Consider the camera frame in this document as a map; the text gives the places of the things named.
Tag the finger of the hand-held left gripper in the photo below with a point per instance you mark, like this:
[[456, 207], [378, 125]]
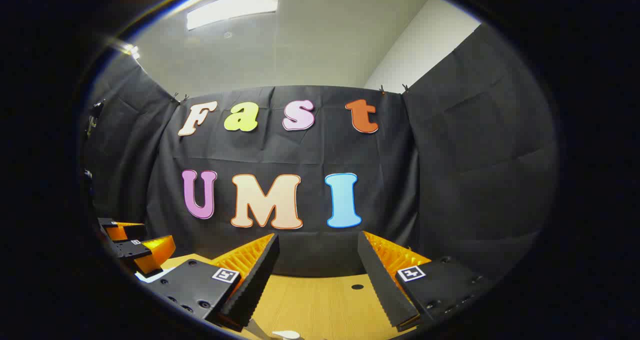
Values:
[[155, 252], [125, 231]]

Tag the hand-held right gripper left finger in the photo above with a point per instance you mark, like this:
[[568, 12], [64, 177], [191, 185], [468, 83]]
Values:
[[257, 285]]

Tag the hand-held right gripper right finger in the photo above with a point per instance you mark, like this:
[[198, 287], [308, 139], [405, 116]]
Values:
[[380, 280]]

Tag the white pump bottle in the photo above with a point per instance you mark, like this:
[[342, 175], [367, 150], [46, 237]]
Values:
[[286, 334]]

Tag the black backdrop cloth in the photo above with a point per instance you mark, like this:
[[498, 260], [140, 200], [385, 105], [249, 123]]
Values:
[[400, 180]]

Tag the ceiling light panel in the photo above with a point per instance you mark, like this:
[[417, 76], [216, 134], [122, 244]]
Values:
[[235, 7]]

